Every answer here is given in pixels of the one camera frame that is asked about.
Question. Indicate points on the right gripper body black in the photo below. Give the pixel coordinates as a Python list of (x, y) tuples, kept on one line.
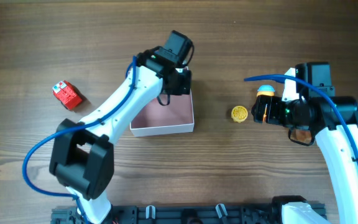
[(270, 109)]

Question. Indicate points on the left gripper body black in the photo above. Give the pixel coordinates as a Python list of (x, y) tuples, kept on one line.
[(178, 84)]

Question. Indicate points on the duck toy blue hat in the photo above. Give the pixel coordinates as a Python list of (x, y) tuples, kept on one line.
[(262, 104)]

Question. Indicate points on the brown plush toy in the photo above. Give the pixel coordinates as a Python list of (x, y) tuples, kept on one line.
[(302, 136)]

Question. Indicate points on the yellow round wheel toy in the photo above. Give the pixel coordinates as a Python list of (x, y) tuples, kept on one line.
[(239, 114)]

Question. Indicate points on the white box pink interior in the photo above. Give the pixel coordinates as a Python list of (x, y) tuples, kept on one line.
[(154, 112)]

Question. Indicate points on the red toy fire truck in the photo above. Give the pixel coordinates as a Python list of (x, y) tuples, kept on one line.
[(66, 94)]

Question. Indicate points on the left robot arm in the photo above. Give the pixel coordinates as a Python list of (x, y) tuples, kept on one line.
[(83, 153)]

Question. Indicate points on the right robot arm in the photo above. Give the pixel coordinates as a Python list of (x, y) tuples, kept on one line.
[(309, 104)]

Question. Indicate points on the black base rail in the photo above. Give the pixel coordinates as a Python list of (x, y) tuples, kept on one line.
[(241, 214)]

